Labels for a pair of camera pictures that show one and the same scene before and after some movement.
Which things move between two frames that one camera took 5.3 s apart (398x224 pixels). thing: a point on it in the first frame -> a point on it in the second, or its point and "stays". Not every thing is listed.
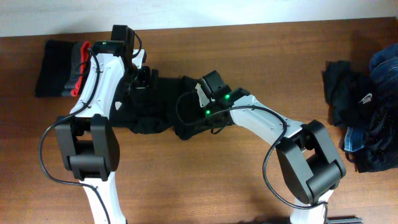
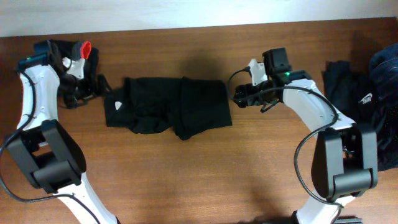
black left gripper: (146, 81) -> (92, 91)
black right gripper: (210, 123) -> (245, 91)
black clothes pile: (358, 100) stays
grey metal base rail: (344, 220) stays
